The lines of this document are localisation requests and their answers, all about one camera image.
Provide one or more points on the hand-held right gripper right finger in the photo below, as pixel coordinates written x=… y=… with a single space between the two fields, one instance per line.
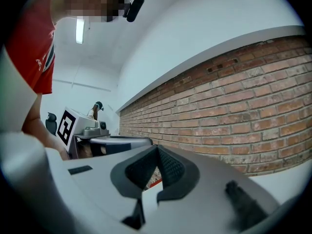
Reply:
x=207 y=191

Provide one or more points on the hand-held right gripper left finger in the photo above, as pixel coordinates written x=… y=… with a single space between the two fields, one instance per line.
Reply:
x=102 y=177

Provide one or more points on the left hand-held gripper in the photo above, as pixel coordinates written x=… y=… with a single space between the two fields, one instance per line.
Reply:
x=80 y=128

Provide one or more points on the person's left forearm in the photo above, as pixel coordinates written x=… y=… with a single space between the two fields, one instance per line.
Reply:
x=36 y=123

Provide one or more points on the person's left hand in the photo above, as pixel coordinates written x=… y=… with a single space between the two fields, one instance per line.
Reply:
x=85 y=152

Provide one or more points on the black office chair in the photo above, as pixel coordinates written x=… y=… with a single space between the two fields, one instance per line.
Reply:
x=51 y=123

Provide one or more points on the ceiling light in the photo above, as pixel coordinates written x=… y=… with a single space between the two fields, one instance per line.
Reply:
x=80 y=30

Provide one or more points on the person's red shirt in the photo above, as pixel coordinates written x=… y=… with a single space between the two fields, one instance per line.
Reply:
x=29 y=47

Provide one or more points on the person's head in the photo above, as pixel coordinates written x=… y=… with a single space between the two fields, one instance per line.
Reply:
x=85 y=1

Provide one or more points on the black head-worn camera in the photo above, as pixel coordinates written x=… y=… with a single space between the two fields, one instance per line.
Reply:
x=135 y=8

